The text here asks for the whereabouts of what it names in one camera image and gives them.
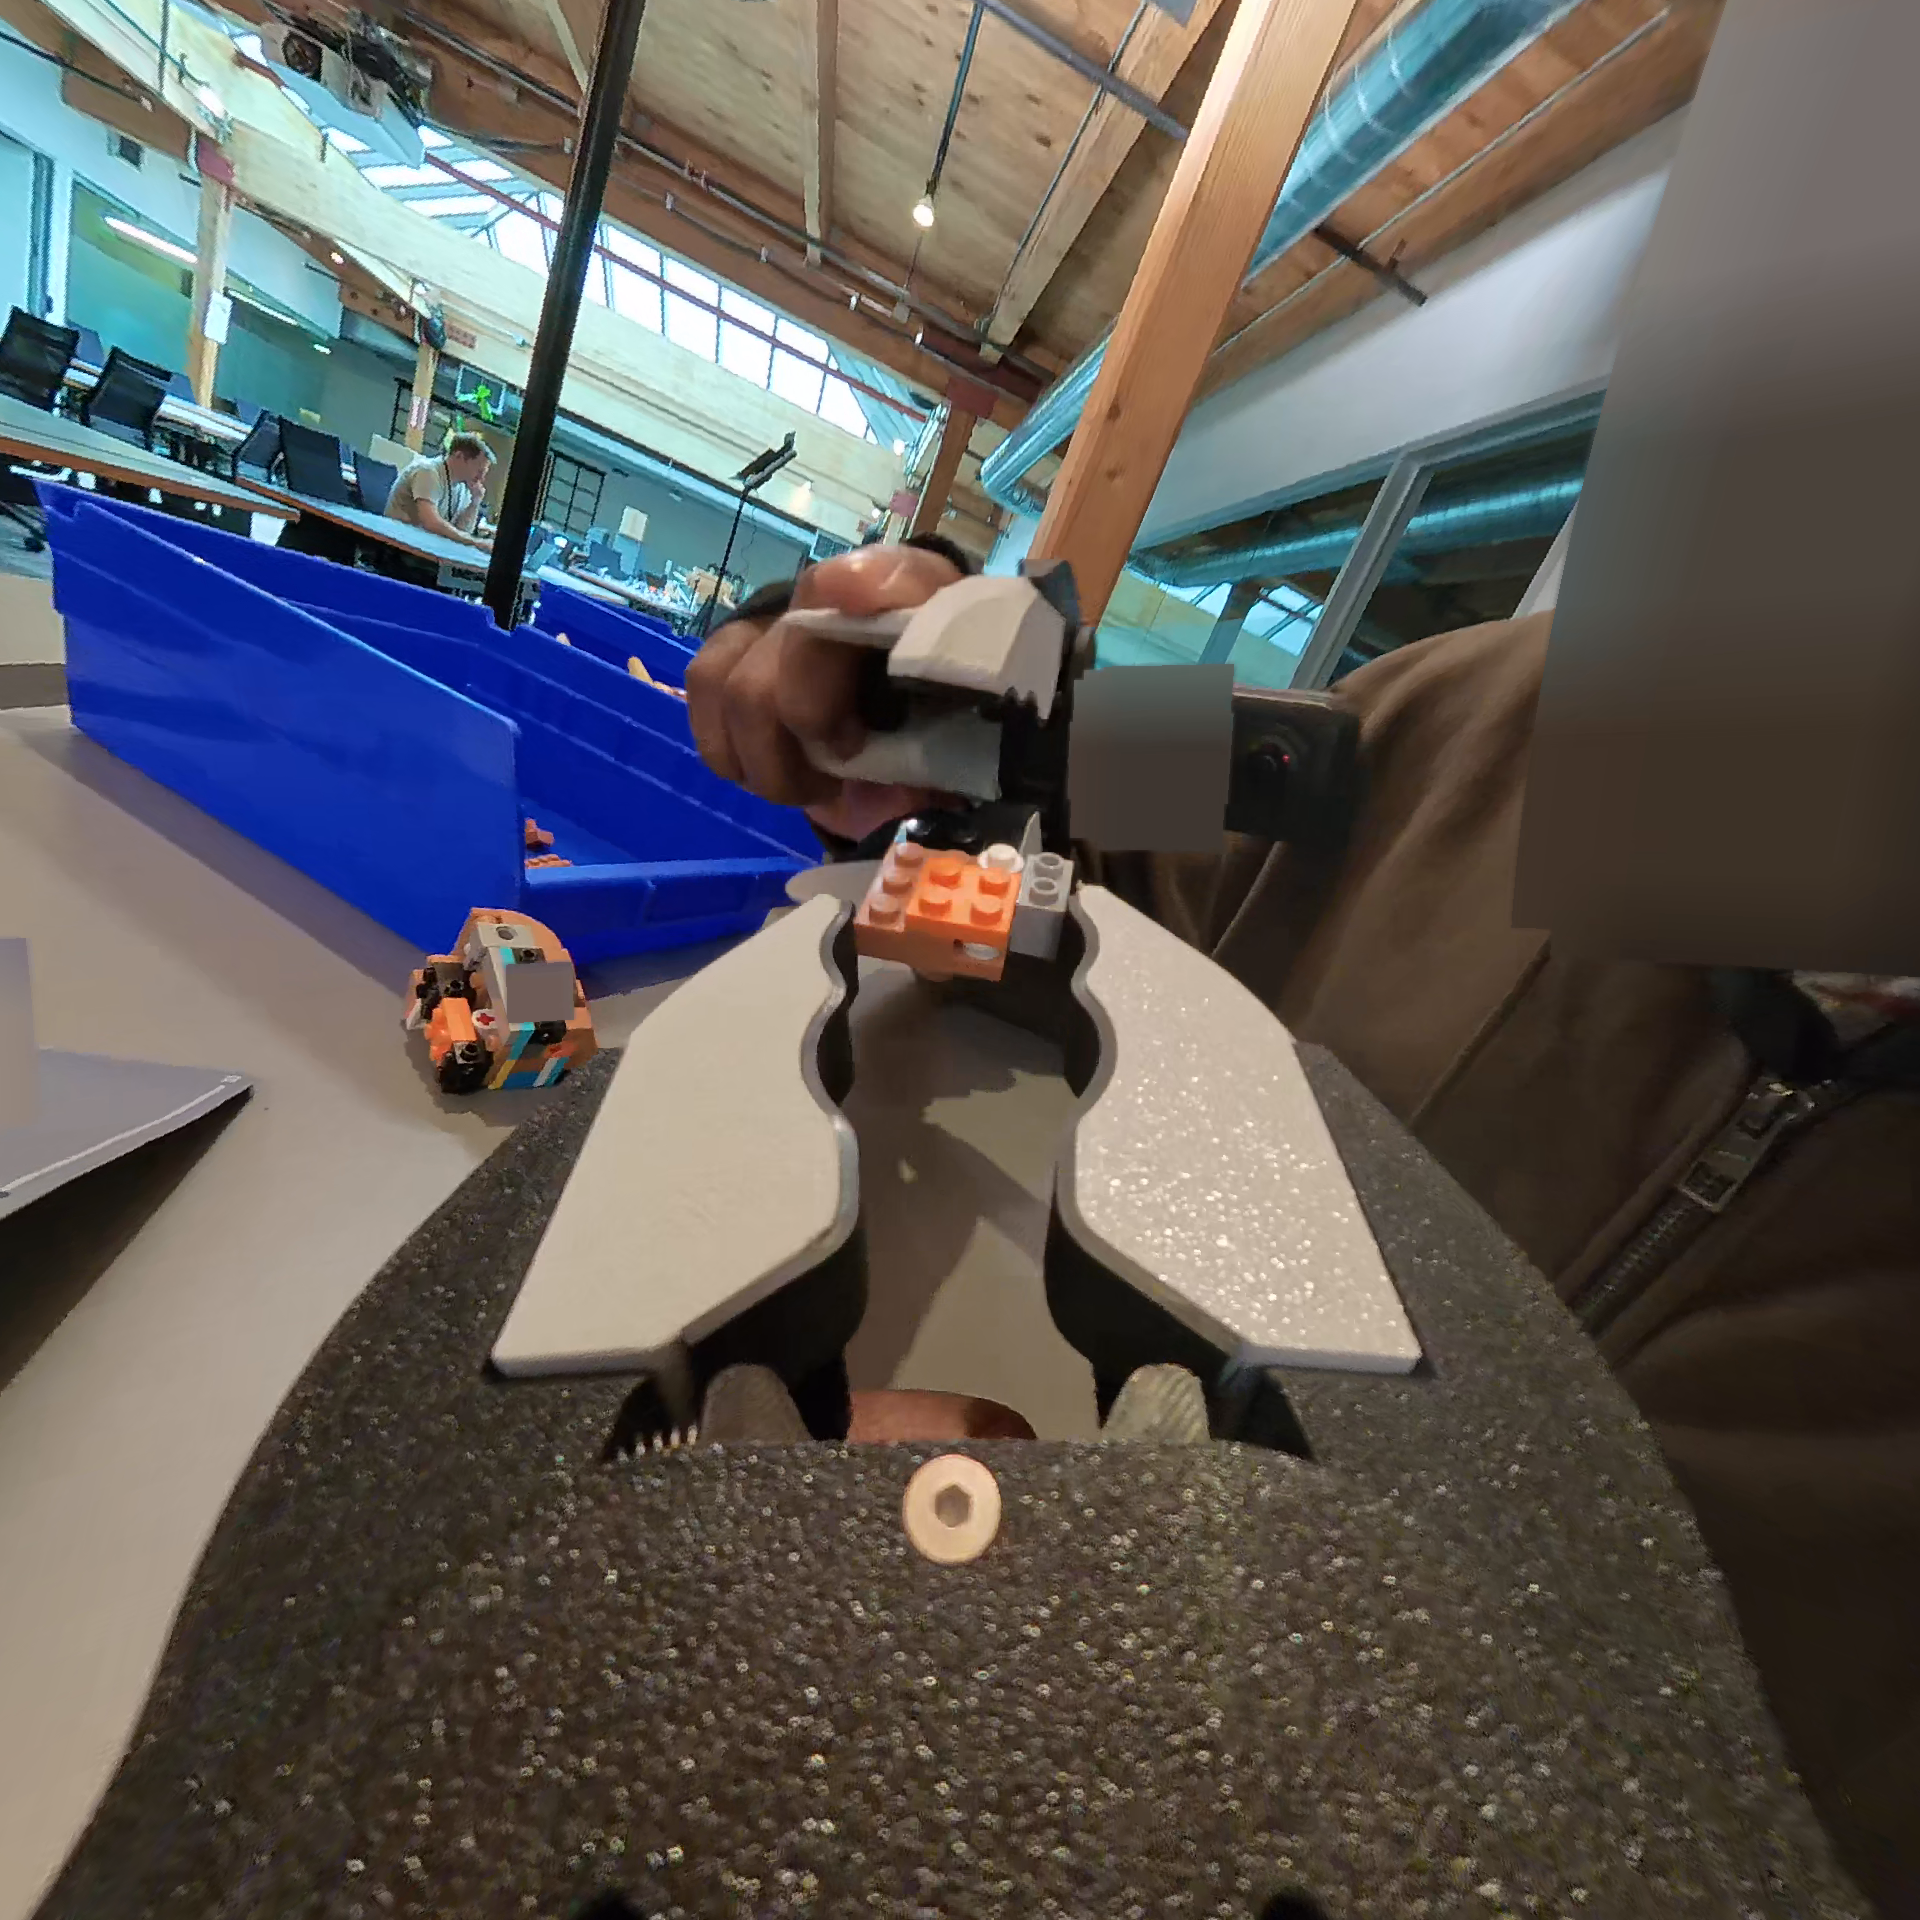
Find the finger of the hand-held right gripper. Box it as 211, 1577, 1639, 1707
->
819, 711, 1007, 792
888, 579, 1075, 711

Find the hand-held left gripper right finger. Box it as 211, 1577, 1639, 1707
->
1051, 884, 1427, 1378

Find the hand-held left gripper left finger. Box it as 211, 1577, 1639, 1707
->
487, 904, 868, 1382

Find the orange brick assembly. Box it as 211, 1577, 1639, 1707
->
852, 831, 1078, 983

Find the blue storage bin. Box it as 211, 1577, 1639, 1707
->
37, 480, 824, 970
533, 584, 706, 692

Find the grey desk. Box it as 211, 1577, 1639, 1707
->
0, 703, 1112, 1832

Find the person's right hand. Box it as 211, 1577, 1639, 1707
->
687, 540, 987, 815

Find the brick vehicle model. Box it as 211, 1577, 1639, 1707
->
400, 907, 603, 1098

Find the black pole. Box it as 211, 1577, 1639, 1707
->
487, 0, 649, 618

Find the person's brown jacket torso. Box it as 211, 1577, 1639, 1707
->
1409, 958, 1920, 1893

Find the grey instruction booklet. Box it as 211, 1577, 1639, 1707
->
0, 1047, 253, 1220

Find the wood-edged long table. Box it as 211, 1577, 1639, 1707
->
0, 394, 302, 518

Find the black office chair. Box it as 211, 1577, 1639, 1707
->
0, 307, 80, 413
83, 349, 175, 437

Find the wooden post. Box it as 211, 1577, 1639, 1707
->
1026, 0, 1360, 618

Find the silver air duct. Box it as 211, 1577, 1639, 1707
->
975, 0, 1591, 514

